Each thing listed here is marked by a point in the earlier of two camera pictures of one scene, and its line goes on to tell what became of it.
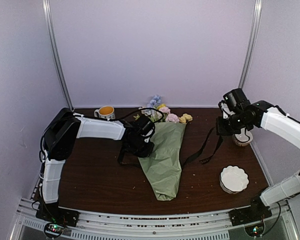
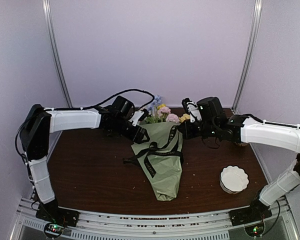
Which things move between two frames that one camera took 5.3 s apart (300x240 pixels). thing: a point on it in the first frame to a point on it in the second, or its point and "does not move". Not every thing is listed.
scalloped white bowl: (233, 179) does not move
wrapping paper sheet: (163, 166) does not move
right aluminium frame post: (252, 43) does not move
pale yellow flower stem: (185, 118) does not move
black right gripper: (220, 130) to (187, 133)
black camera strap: (120, 161) to (153, 147)
